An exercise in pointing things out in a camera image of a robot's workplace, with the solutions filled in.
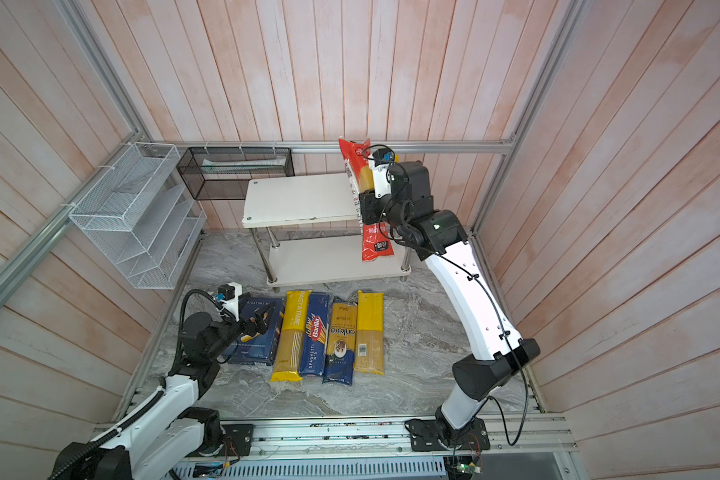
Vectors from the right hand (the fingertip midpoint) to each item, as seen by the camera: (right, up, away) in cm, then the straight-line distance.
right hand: (362, 194), depth 68 cm
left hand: (-27, -27, +14) cm, 41 cm away
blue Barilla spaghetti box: (-14, -41, +18) cm, 46 cm away
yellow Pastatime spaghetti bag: (-21, -39, +20) cm, 49 cm away
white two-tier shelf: (-25, 0, +14) cm, 28 cm away
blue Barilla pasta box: (-28, -41, +14) cm, 51 cm away
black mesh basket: (-48, +15, +36) cm, 62 cm away
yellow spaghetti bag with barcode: (+3, -41, +20) cm, 45 cm away
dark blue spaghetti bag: (-6, -46, +16) cm, 49 cm away
